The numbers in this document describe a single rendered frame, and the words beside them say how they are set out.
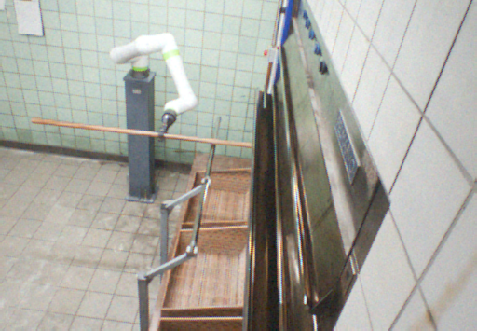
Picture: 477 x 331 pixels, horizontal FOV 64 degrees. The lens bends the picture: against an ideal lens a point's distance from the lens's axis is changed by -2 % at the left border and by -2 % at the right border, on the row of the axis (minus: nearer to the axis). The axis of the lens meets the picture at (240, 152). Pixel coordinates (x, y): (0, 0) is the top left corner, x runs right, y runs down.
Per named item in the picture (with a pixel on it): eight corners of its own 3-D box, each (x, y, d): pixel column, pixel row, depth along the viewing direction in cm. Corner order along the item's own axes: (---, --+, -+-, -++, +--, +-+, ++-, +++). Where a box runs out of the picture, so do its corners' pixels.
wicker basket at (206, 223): (257, 195, 293) (263, 166, 278) (253, 252, 246) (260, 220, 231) (193, 186, 293) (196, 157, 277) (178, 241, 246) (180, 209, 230)
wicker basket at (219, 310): (253, 255, 244) (260, 223, 229) (252, 338, 197) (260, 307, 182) (177, 245, 243) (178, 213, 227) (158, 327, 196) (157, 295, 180)
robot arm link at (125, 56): (104, 49, 279) (137, 34, 238) (125, 46, 288) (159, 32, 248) (109, 67, 281) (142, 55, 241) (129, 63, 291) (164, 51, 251)
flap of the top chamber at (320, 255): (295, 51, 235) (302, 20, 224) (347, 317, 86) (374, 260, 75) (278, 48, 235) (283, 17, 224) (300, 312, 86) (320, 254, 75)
